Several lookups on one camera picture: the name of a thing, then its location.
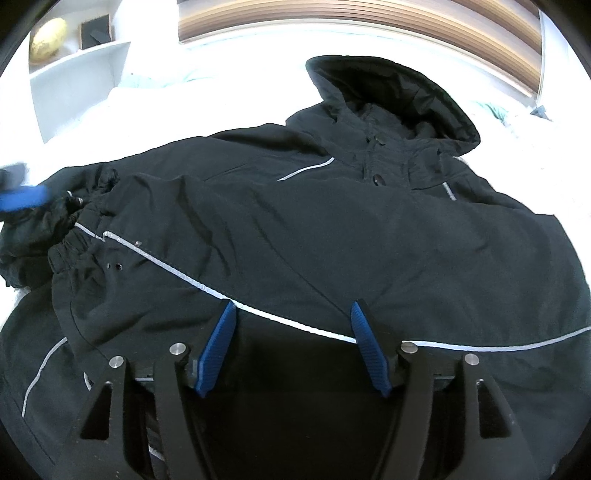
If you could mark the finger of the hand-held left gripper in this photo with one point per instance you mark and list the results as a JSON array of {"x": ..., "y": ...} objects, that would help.
[{"x": 24, "y": 198}]

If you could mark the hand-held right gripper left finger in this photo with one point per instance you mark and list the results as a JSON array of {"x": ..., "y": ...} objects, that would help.
[{"x": 216, "y": 347}]

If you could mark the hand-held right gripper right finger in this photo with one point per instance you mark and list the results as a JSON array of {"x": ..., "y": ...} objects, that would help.
[{"x": 370, "y": 347}]

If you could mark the black hooded jacket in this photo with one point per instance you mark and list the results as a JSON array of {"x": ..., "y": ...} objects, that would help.
[{"x": 300, "y": 221}]

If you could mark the white shelf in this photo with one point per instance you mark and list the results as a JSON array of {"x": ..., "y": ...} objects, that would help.
[{"x": 78, "y": 79}]

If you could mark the yellow ball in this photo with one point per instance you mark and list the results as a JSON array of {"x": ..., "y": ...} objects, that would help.
[{"x": 48, "y": 38}]

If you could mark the small dark object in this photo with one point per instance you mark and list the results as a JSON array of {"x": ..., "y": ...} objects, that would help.
[{"x": 541, "y": 113}]

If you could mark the wooden slatted headboard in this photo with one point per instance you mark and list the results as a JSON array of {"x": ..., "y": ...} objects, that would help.
[{"x": 369, "y": 18}]

